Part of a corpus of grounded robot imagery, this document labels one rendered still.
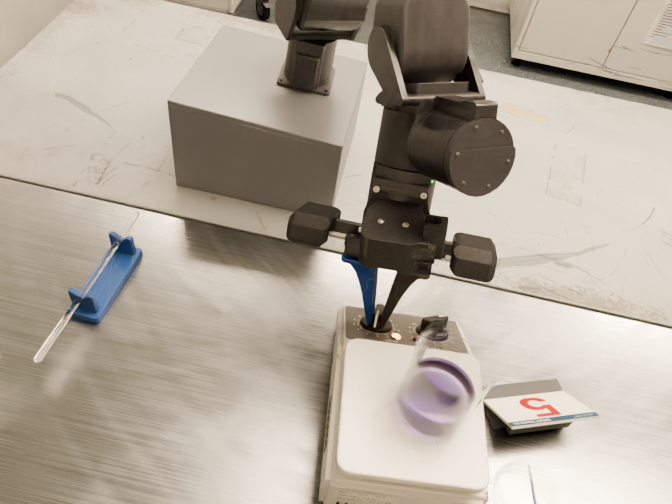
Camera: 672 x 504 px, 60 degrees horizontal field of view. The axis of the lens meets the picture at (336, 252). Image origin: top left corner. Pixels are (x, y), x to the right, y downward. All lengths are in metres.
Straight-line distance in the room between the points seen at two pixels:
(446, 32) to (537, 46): 2.49
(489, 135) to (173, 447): 0.38
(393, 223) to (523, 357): 0.26
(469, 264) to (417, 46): 0.18
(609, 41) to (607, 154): 2.04
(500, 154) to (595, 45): 2.57
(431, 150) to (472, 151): 0.03
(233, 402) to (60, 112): 0.49
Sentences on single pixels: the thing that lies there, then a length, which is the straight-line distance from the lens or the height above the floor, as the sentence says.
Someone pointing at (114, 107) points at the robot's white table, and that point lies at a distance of 0.89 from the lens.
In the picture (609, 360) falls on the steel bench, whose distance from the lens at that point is 0.72.
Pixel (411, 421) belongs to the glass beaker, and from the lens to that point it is 0.47.
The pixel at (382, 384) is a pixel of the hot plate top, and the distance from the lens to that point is 0.50.
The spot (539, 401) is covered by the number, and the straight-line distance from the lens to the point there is 0.63.
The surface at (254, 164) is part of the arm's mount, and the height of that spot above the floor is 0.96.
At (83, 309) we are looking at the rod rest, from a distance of 0.64.
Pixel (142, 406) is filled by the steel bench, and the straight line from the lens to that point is 0.59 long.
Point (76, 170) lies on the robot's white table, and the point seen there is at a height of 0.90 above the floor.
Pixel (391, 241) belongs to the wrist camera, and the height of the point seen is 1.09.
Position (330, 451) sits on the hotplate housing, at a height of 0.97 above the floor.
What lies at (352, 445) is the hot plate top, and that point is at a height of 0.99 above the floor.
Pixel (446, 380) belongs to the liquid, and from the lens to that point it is 0.48.
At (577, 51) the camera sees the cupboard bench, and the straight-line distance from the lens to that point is 3.01.
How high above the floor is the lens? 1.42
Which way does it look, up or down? 49 degrees down
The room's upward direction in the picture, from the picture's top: 11 degrees clockwise
